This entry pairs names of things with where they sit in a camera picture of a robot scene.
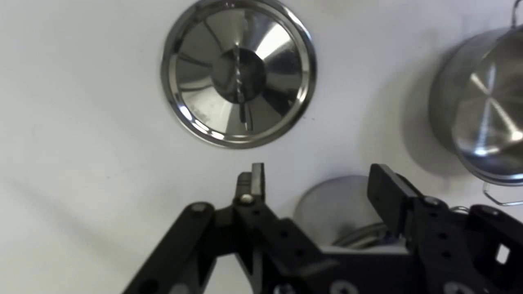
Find clear plastic bowl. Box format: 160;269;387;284
292;173;395;250

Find small silver pot lid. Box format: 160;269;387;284
160;0;318;150

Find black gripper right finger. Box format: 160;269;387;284
366;162;523;294

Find small silver pot wire handles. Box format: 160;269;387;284
426;0;523;209

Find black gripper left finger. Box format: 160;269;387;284
120;162;330;294

